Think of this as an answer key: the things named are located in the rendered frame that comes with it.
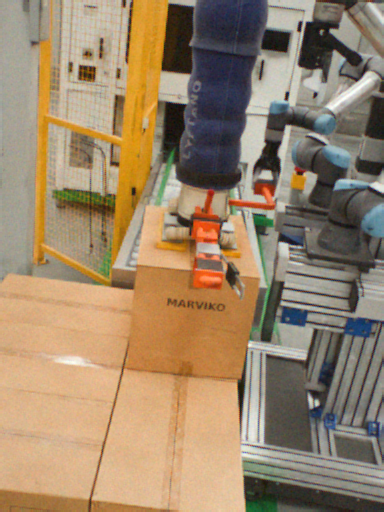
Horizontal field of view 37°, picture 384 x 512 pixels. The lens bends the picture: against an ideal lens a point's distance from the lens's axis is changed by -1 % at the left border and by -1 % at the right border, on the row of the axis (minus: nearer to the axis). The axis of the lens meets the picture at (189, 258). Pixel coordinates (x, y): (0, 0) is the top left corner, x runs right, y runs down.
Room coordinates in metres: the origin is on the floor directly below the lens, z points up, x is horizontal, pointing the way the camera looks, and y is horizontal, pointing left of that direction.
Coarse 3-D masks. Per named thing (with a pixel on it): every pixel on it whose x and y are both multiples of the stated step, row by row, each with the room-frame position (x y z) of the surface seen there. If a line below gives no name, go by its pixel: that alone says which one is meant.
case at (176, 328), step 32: (160, 256) 1.75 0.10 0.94; (192, 256) 1.78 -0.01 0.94; (160, 288) 1.67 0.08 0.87; (192, 288) 1.67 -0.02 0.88; (224, 288) 1.68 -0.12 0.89; (256, 288) 1.69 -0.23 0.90; (160, 320) 1.67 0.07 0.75; (192, 320) 1.68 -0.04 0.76; (224, 320) 1.68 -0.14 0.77; (128, 352) 1.66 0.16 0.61; (160, 352) 1.67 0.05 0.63; (192, 352) 1.68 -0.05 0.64; (224, 352) 1.69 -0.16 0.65
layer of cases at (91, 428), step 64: (0, 320) 1.86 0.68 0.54; (64, 320) 1.92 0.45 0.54; (128, 320) 2.00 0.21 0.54; (0, 384) 1.48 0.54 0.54; (64, 384) 1.53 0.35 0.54; (128, 384) 1.58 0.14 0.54; (192, 384) 1.63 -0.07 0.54; (0, 448) 1.20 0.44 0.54; (64, 448) 1.24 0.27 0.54; (128, 448) 1.27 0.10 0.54; (192, 448) 1.31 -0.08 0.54
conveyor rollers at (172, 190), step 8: (160, 168) 4.37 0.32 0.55; (160, 176) 4.17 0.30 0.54; (168, 184) 3.99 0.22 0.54; (176, 184) 4.01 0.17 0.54; (168, 192) 3.81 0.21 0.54; (176, 192) 3.82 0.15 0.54; (152, 200) 3.55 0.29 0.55; (168, 200) 3.63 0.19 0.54; (136, 248) 2.73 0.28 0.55; (136, 256) 2.64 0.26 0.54; (136, 264) 2.55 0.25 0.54
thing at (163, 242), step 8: (160, 216) 2.08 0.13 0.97; (176, 216) 2.04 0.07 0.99; (160, 224) 1.99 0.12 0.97; (160, 232) 1.91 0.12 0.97; (160, 240) 1.83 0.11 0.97; (168, 240) 1.83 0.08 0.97; (176, 240) 1.84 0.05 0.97; (184, 240) 1.86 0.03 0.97; (160, 248) 1.80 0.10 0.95; (168, 248) 1.81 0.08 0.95; (176, 248) 1.81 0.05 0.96; (184, 248) 1.81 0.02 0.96
